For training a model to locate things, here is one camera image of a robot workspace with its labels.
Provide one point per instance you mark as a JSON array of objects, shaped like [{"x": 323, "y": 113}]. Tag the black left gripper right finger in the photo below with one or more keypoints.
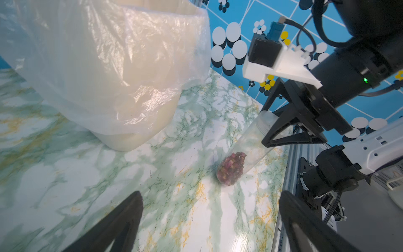
[{"x": 305, "y": 231}]

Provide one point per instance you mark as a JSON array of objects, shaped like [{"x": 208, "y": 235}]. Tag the clear jar with rose tea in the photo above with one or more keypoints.
[{"x": 247, "y": 151}]

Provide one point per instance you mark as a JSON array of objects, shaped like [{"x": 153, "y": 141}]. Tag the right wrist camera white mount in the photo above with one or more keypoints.
[{"x": 269, "y": 55}]

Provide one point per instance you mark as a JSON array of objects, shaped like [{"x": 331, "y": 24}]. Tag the clear plastic bin liner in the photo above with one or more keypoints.
[{"x": 63, "y": 49}]

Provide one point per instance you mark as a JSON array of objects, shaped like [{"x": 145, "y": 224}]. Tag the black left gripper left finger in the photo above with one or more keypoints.
[{"x": 116, "y": 231}]

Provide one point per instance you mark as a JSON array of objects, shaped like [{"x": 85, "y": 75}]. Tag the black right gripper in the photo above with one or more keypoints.
[{"x": 306, "y": 108}]

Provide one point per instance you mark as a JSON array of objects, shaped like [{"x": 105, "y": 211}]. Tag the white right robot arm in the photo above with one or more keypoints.
[{"x": 356, "y": 68}]

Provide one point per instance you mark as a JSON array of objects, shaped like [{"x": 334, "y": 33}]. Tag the cream plastic trash bin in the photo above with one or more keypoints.
[{"x": 163, "y": 47}]

